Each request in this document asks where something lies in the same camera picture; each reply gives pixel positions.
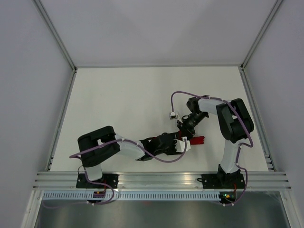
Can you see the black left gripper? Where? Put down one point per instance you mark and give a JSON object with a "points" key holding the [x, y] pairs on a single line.
{"points": [[173, 152]]}

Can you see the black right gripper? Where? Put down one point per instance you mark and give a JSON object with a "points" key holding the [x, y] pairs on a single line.
{"points": [[186, 131]]}

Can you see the red cloth napkin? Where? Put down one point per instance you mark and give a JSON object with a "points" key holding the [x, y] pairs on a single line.
{"points": [[199, 140]]}

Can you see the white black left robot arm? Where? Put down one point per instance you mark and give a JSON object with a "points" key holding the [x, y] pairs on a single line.
{"points": [[100, 145]]}

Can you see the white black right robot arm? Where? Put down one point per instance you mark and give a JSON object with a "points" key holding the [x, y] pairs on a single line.
{"points": [[235, 125]]}

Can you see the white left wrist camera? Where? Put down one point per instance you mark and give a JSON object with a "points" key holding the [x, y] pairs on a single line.
{"points": [[182, 145]]}

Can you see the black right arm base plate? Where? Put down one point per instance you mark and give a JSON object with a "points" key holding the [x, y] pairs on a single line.
{"points": [[216, 181]]}

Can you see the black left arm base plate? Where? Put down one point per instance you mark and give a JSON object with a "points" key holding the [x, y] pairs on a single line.
{"points": [[107, 180]]}

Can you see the aluminium frame post right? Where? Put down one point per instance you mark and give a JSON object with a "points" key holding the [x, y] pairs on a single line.
{"points": [[270, 17]]}

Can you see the aluminium frame post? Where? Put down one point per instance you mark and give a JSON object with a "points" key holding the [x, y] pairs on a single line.
{"points": [[54, 33], [270, 17]]}

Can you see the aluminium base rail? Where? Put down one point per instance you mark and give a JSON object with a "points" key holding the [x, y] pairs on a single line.
{"points": [[257, 181]]}

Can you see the white slotted cable duct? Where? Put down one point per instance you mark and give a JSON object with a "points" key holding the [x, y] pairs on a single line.
{"points": [[133, 195]]}

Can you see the aluminium frame post left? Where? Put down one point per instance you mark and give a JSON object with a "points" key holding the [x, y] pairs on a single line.
{"points": [[54, 33]]}

